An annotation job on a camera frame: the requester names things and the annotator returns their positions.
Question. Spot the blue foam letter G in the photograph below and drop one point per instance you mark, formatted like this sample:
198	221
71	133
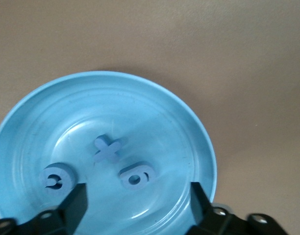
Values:
44	180

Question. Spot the blue foam digit six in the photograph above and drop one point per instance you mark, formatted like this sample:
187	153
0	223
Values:
123	180

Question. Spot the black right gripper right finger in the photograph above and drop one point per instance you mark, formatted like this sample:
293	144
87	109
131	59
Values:
213	222

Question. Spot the blue plate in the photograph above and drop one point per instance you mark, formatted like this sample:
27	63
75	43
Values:
115	102

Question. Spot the brown table cover sheet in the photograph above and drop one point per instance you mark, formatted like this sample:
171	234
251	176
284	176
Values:
213	49

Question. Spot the blue foam plus sign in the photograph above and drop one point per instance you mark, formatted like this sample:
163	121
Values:
108	150

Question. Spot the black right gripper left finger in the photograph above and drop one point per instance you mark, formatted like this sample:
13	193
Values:
66	215

